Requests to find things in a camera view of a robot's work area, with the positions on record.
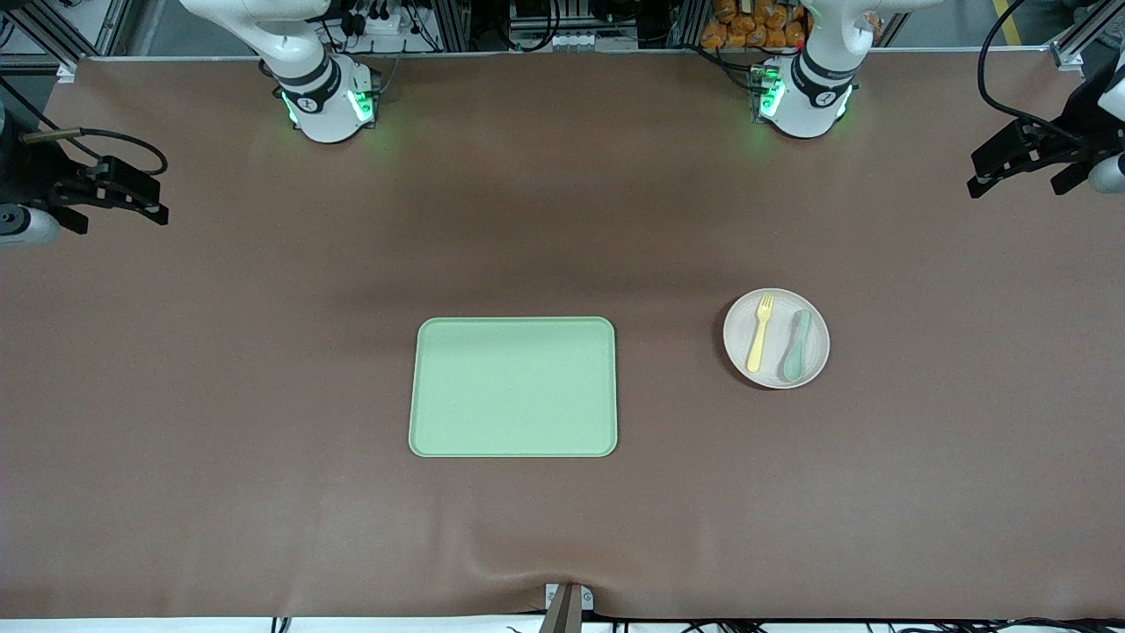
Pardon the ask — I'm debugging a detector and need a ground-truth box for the aluminium frame strut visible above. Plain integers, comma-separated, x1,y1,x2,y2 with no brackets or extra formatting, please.
1049,0,1125,72
0,0,134,84

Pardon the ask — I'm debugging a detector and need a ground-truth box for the white power strip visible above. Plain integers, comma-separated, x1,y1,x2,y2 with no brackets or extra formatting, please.
347,7,415,38

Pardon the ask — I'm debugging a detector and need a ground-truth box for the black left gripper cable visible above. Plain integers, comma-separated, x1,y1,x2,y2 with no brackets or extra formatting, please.
976,0,1091,147

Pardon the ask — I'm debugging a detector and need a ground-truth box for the brown table mat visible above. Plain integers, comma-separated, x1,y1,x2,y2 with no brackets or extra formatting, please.
0,51,1125,622

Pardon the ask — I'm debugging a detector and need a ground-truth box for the round beige plate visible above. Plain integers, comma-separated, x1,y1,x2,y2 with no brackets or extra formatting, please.
722,288,831,390

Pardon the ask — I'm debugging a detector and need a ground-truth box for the sage green plastic spoon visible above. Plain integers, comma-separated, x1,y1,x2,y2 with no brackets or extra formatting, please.
782,309,813,383

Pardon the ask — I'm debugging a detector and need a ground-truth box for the white connector strip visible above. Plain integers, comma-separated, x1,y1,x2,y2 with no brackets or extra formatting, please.
508,29,640,51

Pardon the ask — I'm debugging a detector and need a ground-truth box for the metal table clamp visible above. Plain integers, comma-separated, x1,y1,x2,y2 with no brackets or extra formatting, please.
543,582,595,633

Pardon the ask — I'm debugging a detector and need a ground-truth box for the light green rectangular tray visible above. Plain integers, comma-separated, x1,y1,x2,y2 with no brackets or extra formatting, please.
408,316,619,459

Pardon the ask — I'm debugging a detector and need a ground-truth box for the bag of orange buns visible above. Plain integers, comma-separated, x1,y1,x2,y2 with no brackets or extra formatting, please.
700,0,810,51

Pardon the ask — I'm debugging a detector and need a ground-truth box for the small green-lit control box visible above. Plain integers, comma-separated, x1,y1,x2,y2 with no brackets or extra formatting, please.
749,63,785,122

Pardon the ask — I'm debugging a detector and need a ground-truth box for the yellow plastic fork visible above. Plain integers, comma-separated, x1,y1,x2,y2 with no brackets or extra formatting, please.
746,293,775,374

